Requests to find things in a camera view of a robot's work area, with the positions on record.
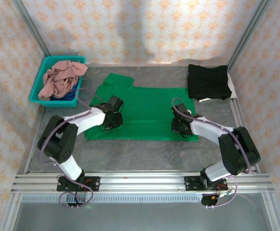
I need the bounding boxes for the green t-shirt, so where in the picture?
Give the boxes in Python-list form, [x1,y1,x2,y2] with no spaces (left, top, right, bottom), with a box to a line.
[84,73,199,142]

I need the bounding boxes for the blue t-shirt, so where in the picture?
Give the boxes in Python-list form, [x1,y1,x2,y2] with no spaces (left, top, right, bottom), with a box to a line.
[50,82,80,101]

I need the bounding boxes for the black folded t-shirt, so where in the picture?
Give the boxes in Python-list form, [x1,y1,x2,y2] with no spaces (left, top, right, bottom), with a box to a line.
[187,64,232,102]

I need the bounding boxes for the white folded t-shirt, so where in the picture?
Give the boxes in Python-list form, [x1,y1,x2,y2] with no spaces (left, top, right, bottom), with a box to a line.
[199,72,238,103]

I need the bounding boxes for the pink t-shirt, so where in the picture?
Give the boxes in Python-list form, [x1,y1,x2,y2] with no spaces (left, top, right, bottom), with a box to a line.
[37,60,89,102]

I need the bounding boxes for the teal plastic basket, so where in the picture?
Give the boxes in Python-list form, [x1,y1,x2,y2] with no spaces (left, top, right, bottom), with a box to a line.
[28,55,87,108]

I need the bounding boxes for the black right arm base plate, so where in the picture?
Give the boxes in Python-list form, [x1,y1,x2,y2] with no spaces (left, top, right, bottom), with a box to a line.
[184,175,228,193]

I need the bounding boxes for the aluminium table side rail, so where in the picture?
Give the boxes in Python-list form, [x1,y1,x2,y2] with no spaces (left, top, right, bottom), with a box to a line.
[23,106,46,174]
[229,98,261,174]

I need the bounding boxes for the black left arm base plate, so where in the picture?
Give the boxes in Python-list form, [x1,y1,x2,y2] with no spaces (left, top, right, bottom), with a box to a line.
[56,176,100,193]

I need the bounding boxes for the aluminium mounting rail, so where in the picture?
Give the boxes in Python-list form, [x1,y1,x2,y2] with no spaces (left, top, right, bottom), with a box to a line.
[11,171,275,193]

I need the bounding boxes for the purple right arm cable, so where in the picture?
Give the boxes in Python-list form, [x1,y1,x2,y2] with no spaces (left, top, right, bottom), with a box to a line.
[172,97,253,209]

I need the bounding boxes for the perforated grey cable duct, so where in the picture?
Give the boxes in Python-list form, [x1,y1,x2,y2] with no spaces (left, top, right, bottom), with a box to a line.
[21,195,203,203]

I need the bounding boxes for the aluminium frame post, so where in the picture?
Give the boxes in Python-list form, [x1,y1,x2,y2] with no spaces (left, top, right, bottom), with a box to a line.
[227,0,272,71]
[11,0,51,57]

